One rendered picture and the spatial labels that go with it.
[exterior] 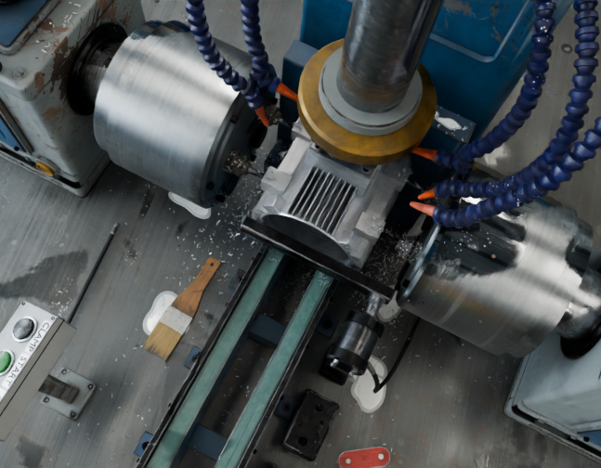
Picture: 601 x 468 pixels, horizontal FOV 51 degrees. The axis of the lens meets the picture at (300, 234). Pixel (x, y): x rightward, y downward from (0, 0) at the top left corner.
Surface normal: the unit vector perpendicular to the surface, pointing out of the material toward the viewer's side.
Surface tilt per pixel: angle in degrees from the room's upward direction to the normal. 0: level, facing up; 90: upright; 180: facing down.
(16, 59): 0
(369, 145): 0
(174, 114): 32
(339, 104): 0
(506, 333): 66
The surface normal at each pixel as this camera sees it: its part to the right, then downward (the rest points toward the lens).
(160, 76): -0.03, -0.16
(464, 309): -0.36, 0.56
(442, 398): 0.07, -0.36
